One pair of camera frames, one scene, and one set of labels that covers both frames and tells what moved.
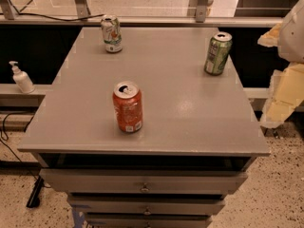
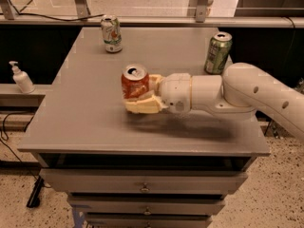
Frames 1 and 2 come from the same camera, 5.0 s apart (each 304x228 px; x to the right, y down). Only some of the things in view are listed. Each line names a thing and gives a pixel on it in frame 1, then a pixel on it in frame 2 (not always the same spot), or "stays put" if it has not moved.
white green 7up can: [111, 33] stays put
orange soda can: [127, 102] → [135, 81]
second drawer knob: [147, 211] stays put
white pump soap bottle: [23, 80] stays put
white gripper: [293, 38] → [176, 91]
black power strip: [34, 198] stays put
